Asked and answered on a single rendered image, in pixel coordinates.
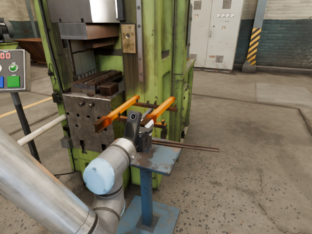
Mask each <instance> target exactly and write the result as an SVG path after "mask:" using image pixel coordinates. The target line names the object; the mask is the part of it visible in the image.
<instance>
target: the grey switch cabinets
mask: <svg viewBox="0 0 312 234"><path fill-rule="evenodd" d="M244 1H245V0H190V2H191V3H192V6H193V8H192V21H191V35H190V48H189V54H190V58H191V59H195V63H194V70H204V71H215V72H229V73H231V72H232V69H233V66H234V59H235V53H236V47H237V42H238V36H239V31H240V25H241V18H242V12H243V7H244Z"/></svg>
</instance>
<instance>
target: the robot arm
mask: <svg viewBox="0 0 312 234"><path fill-rule="evenodd" d="M142 120H143V119H142V113H141V112H139V111H134V110H130V111H129V112H128V116H127V121H126V126H125V131H124V136H123V138H118V139H116V140H115V141H114V142H113V143H112V144H111V145H110V146H109V147H108V148H107V149H106V150H104V151H103V152H102V153H101V154H100V155H99V156H98V157H97V158H96V159H94V160H92V161H91V162H90V163H89V165H88V166H87V167H86V168H85V170H84V173H83V179H84V182H85V184H86V186H87V188H88V189H89V190H90V191H91V192H93V193H94V197H95V198H94V202H93V205H92V207H91V209H90V208H89V207H88V206H87V205H85V204H84V203H83V202H82V201H81V200H80V199H79V198H78V197H77V196H76V195H74V194H73V193H72V192H71V191H70V190H69V189H68V188H67V187H66V186H65V185H64V184H63V183H62V182H60V181H59V180H58V179H57V178H56V177H55V176H54V175H53V174H52V173H50V172H49V171H48V170H47V169H46V168H45V167H44V166H43V165H42V164H41V163H39V162H38V161H37V160H36V159H35V158H34V157H33V156H32V155H31V154H29V153H28V152H27V151H26V150H25V149H24V148H23V147H22V146H21V145H19V144H18V143H17V142H16V141H15V140H14V139H13V138H12V137H11V136H10V135H8V134H7V133H6V132H5V131H4V130H3V129H2V128H1V127H0V194H2V195H3V196H4V197H6V198H7V199H8V200H9V201H11V202H12V203H13V204H15V205H16V206H17V207H19V208H20V209H21V210H23V211H24V212H25V213H27V214H28V215H29V216H30V217H32V218H33V219H34V220H36V221H37V222H38V223H39V224H41V225H42V226H44V227H45V228H46V229H48V230H49V231H50V232H51V233H53V234H117V228H118V224H119V221H120V217H121V216H122V214H123V213H124V208H125V199H124V187H123V176H122V175H123V172H124V171H125V170H126V169H127V167H128V166H129V165H130V163H131V162H132V161H133V160H134V158H135V157H136V154H137V152H141V153H143V152H144V151H145V150H146V149H147V147H148V146H149V137H147V134H149V136H151V134H152V131H153V126H154V121H153V120H151V121H149V122H148V123H147V124H146V125H145V126H144V127H140V123H141V121H142ZM146 145H147V147H146V148H145V149H144V147H145V146H146Z"/></svg>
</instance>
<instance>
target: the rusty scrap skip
mask: <svg viewBox="0 0 312 234"><path fill-rule="evenodd" d="M13 41H15V42H18V45H19V46H20V47H21V48H22V50H26V51H27V52H28V53H30V58H31V59H32V60H34V61H33V62H34V64H47V62H46V57H45V53H44V48H43V44H42V40H41V38H33V39H13Z"/></svg>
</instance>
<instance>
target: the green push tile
mask: <svg viewBox="0 0 312 234"><path fill-rule="evenodd" d="M7 87H8V88H9V87H20V76H8V77H7Z"/></svg>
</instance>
